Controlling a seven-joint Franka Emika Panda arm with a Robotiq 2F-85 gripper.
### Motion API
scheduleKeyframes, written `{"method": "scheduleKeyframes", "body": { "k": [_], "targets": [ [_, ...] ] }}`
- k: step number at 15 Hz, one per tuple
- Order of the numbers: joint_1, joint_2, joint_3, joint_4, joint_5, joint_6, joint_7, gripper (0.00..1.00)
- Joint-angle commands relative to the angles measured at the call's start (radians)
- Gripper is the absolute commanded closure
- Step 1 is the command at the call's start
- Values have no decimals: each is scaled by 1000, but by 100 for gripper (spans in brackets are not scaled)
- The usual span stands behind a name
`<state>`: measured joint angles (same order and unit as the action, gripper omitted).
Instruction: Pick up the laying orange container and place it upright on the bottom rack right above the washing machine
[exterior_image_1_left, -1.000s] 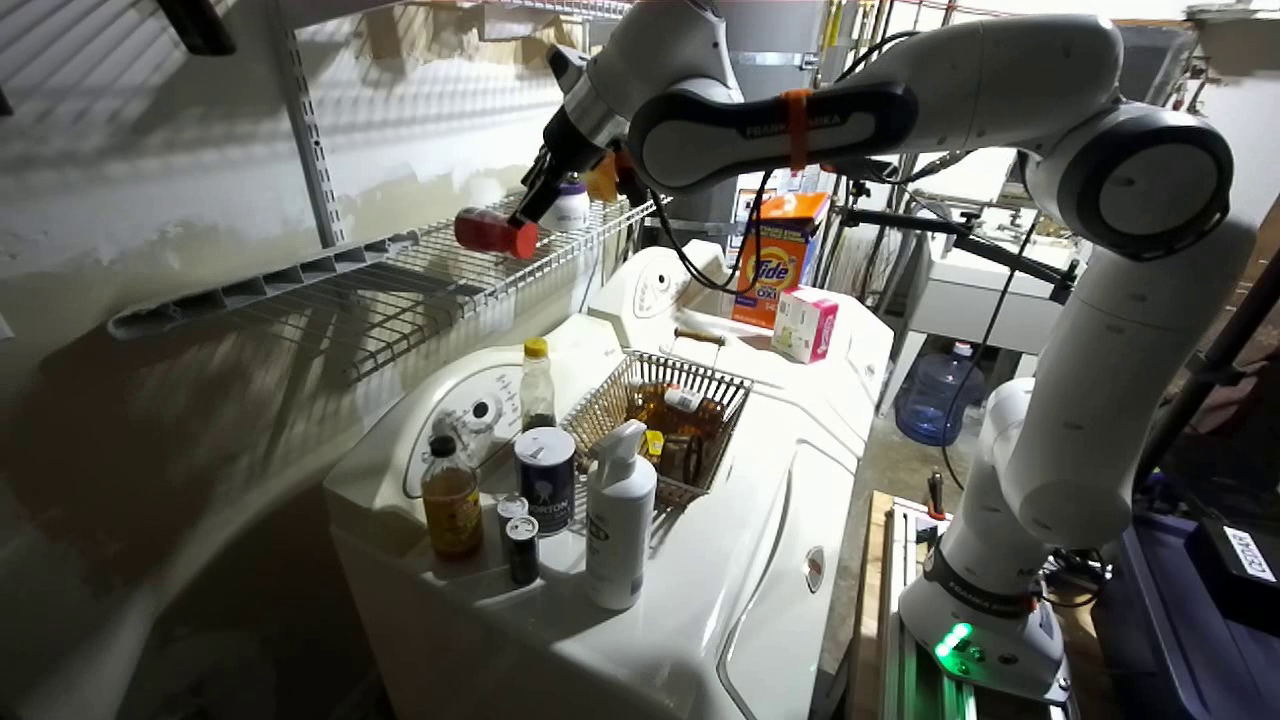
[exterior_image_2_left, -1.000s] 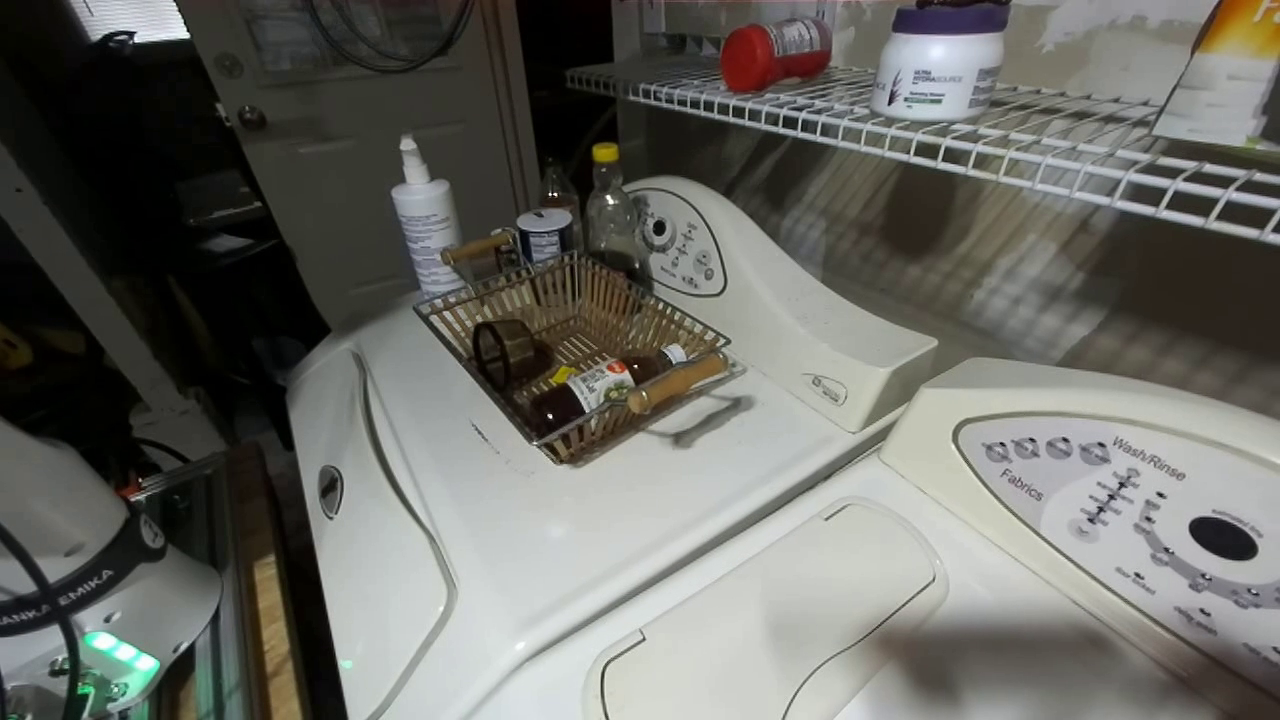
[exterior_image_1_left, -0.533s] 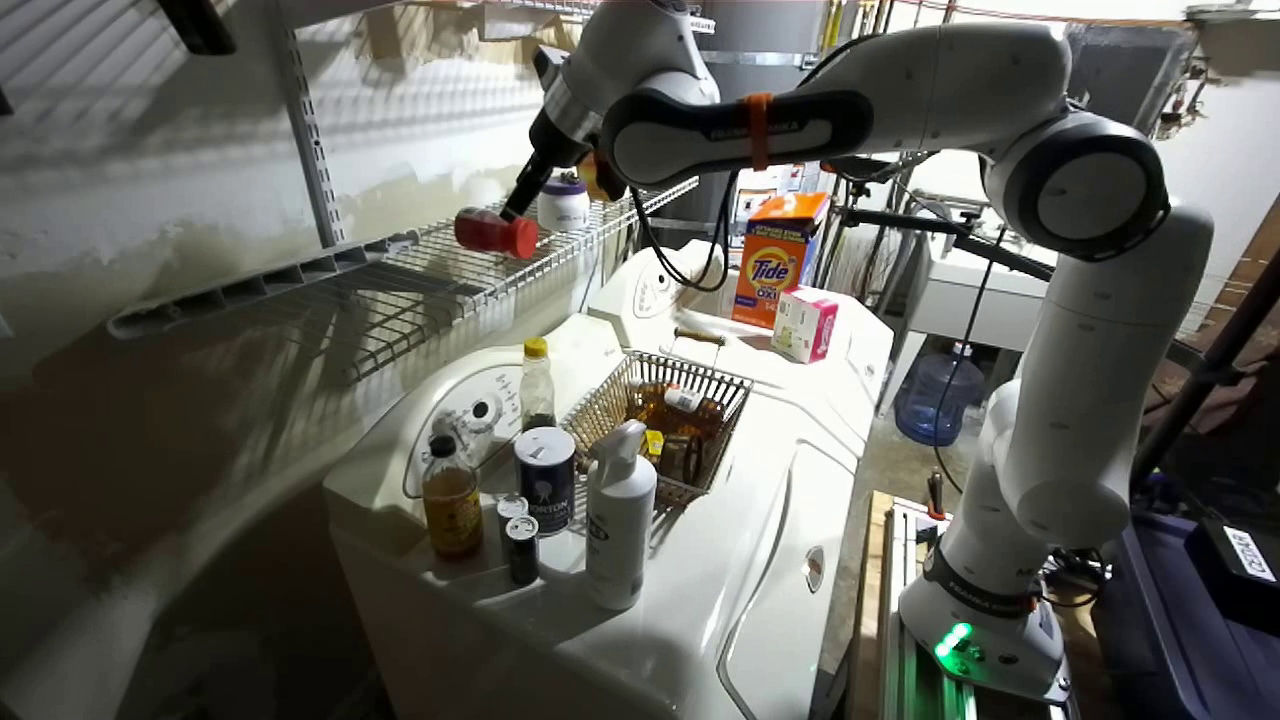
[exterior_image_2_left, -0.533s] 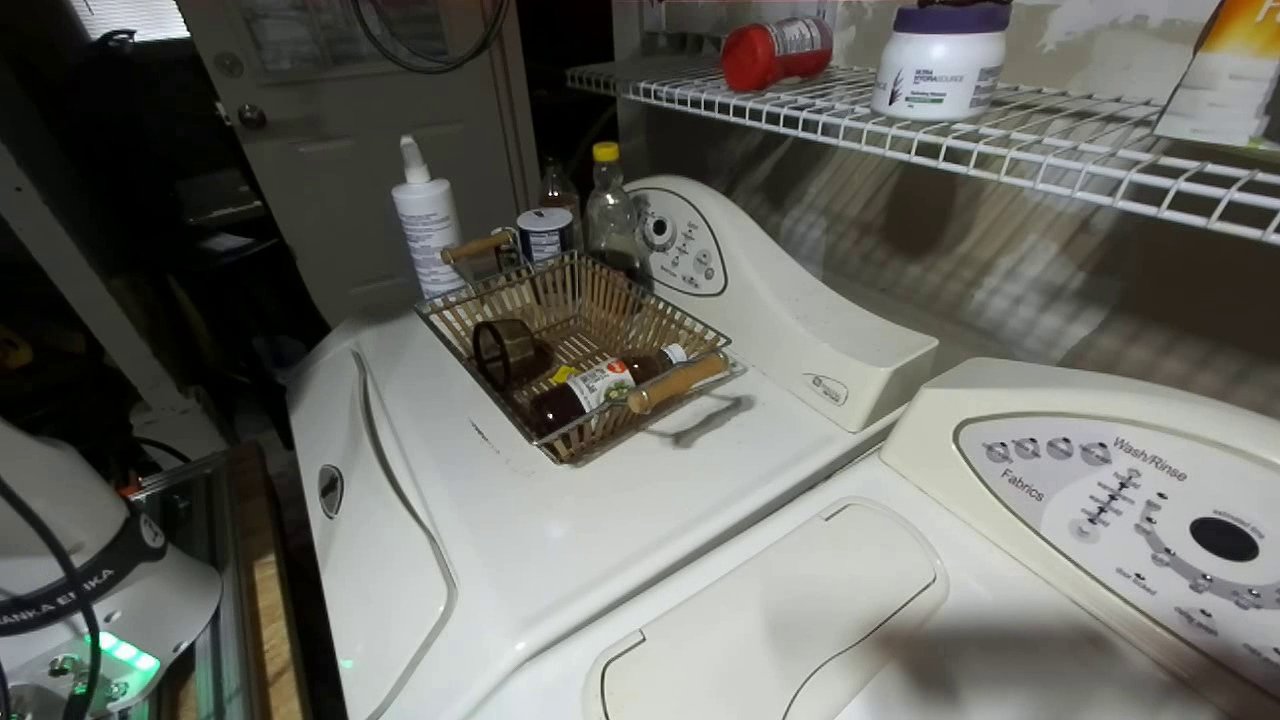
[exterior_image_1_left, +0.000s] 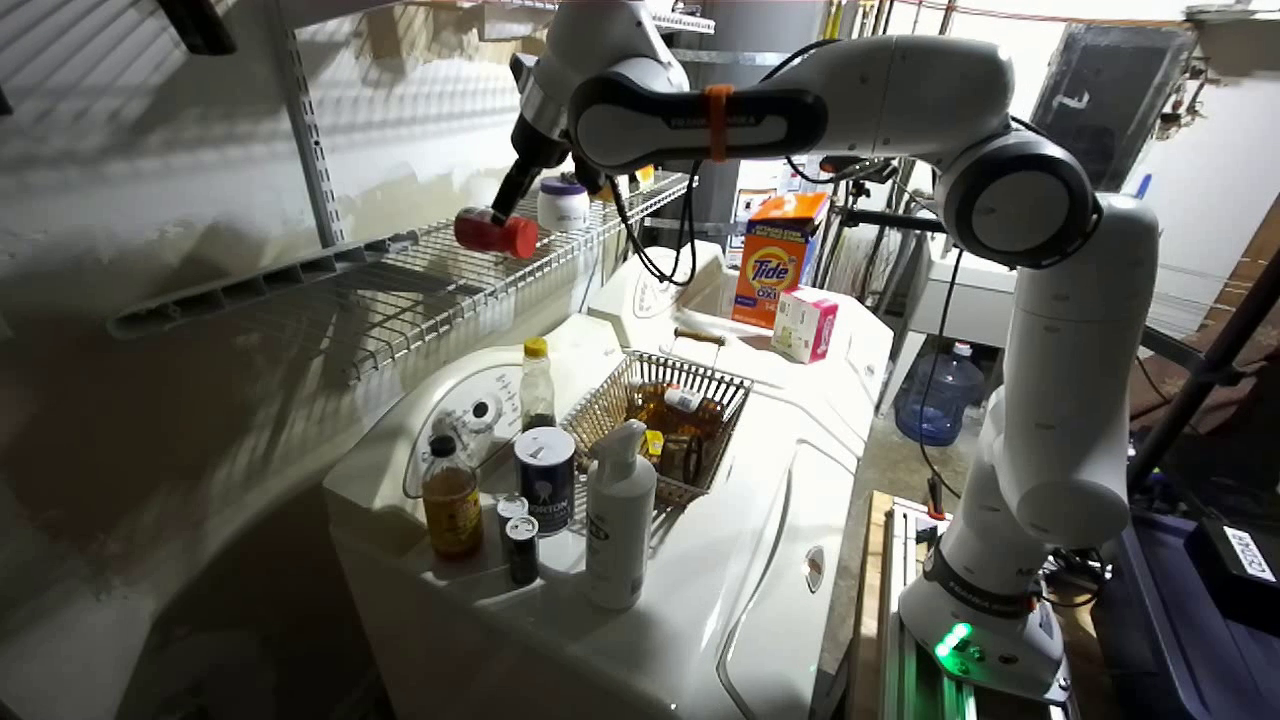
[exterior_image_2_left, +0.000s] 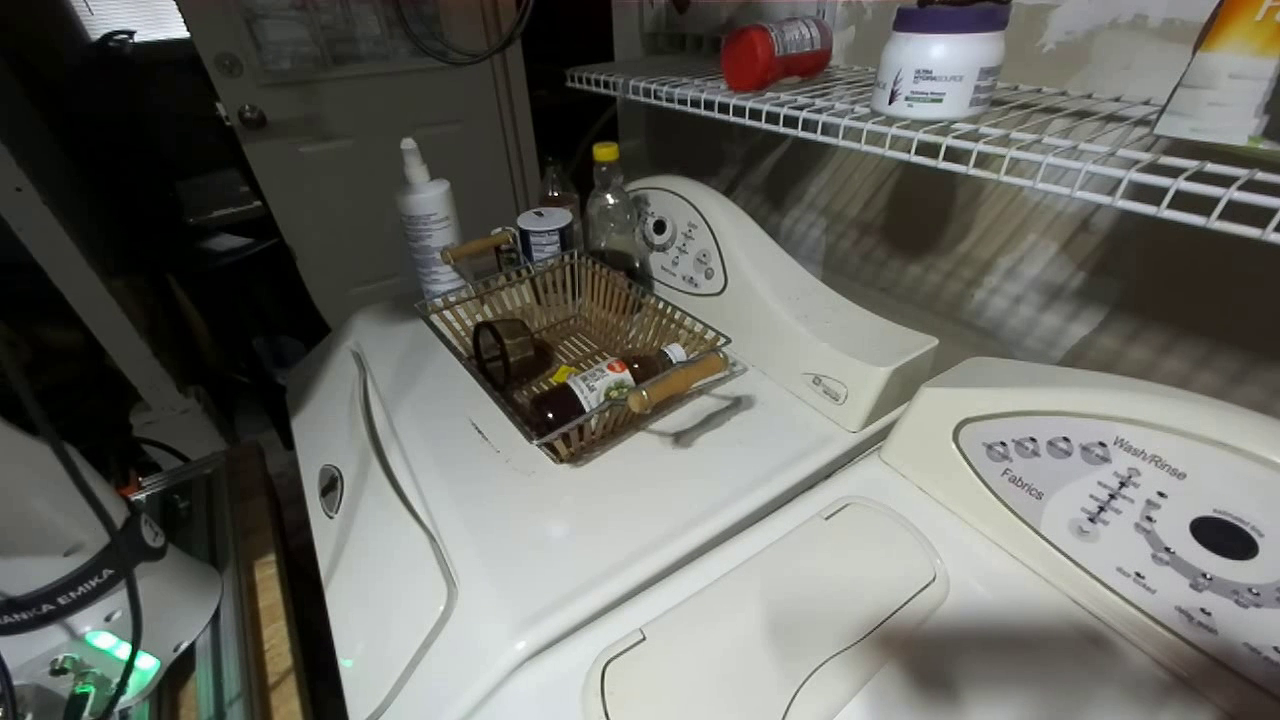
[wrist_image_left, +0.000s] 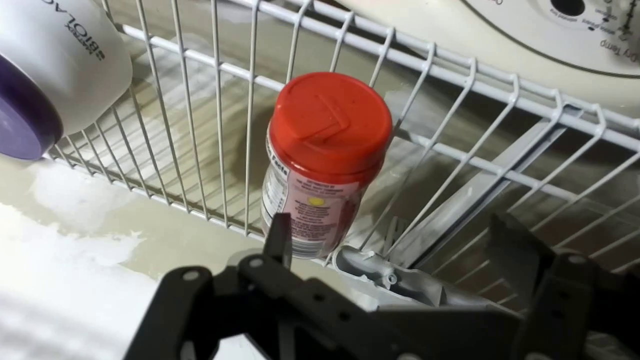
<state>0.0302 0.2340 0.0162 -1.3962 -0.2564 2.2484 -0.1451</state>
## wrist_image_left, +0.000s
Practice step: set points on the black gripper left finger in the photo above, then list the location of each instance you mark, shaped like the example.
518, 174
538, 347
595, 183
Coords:
200, 313

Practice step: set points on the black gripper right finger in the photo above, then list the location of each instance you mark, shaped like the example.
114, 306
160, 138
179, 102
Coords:
580, 306

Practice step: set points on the white jar purple lid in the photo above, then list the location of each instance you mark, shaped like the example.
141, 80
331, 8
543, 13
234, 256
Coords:
60, 61

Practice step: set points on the white plate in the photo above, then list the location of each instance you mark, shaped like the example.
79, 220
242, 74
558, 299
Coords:
506, 41

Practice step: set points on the orange lidded spice container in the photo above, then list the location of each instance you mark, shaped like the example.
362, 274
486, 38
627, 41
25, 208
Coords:
327, 133

